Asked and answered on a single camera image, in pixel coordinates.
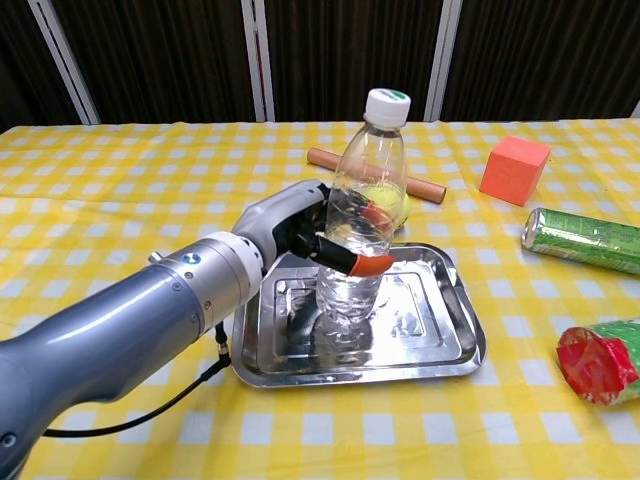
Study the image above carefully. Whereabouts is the yellow white checkered tablecloth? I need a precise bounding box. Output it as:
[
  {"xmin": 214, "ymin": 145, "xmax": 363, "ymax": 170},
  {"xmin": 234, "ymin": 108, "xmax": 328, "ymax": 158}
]
[{"xmin": 0, "ymin": 118, "xmax": 640, "ymax": 480}]

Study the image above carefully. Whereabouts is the transparent plastic water bottle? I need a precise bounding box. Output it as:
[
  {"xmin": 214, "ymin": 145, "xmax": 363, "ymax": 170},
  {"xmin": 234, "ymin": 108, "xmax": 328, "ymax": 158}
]
[{"xmin": 313, "ymin": 87, "xmax": 413, "ymax": 331}]

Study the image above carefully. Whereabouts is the rectangular metal tray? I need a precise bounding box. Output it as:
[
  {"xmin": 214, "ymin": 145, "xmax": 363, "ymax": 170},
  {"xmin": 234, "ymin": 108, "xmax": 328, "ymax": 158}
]
[{"xmin": 229, "ymin": 242, "xmax": 488, "ymax": 389}]

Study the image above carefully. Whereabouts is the brown wooden rod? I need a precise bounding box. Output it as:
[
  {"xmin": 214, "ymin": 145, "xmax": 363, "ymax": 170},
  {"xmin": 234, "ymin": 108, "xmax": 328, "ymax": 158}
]
[{"xmin": 306, "ymin": 147, "xmax": 448, "ymax": 205}]

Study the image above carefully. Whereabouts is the slim green drink can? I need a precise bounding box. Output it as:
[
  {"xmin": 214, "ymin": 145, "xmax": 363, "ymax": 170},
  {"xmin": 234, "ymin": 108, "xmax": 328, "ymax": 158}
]
[{"xmin": 520, "ymin": 207, "xmax": 640, "ymax": 276}]

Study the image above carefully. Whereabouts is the green canister with red lid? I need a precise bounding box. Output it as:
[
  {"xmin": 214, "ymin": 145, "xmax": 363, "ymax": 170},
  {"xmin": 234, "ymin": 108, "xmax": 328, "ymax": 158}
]
[{"xmin": 556, "ymin": 319, "xmax": 640, "ymax": 412}]

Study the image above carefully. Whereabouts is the orange foam cube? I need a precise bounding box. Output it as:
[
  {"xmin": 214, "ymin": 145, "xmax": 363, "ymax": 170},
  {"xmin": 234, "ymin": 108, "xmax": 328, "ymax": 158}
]
[{"xmin": 478, "ymin": 135, "xmax": 553, "ymax": 208}]

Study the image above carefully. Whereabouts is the yellow tennis ball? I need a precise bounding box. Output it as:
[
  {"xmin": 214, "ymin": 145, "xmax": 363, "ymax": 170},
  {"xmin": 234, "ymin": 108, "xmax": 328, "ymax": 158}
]
[{"xmin": 361, "ymin": 182, "xmax": 411, "ymax": 232}]

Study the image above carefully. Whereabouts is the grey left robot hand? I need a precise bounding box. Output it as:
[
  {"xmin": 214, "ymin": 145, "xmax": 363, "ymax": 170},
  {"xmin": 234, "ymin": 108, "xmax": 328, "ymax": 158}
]
[{"xmin": 232, "ymin": 179, "xmax": 396, "ymax": 277}]

